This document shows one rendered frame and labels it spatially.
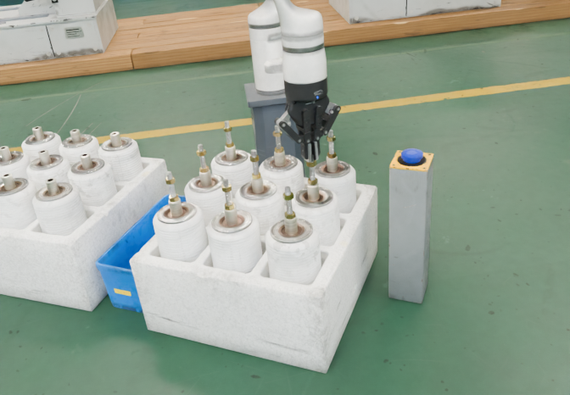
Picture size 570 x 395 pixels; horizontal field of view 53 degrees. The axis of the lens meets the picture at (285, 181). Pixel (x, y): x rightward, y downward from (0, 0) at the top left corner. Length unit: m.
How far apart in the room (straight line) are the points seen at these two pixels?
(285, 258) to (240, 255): 0.10
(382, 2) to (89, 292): 2.22
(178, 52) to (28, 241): 1.78
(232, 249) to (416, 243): 0.36
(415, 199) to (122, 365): 0.64
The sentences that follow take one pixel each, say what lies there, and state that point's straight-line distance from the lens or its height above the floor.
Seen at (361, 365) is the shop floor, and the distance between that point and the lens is 1.10.
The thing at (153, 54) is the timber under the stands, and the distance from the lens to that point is 2.93.
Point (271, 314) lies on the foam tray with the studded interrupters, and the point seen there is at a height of 0.12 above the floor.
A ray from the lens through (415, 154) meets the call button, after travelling 1.07.
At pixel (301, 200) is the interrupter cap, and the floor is 0.25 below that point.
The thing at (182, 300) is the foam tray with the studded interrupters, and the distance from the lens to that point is 1.12.
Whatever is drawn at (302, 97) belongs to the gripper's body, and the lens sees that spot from 0.97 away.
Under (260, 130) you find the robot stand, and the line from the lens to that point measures 1.51.
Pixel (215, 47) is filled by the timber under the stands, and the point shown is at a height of 0.06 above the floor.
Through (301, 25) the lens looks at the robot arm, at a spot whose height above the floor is 0.59.
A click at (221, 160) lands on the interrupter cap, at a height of 0.25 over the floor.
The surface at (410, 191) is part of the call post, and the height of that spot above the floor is 0.27.
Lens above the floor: 0.81
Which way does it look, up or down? 29 degrees down
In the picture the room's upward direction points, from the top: 5 degrees counter-clockwise
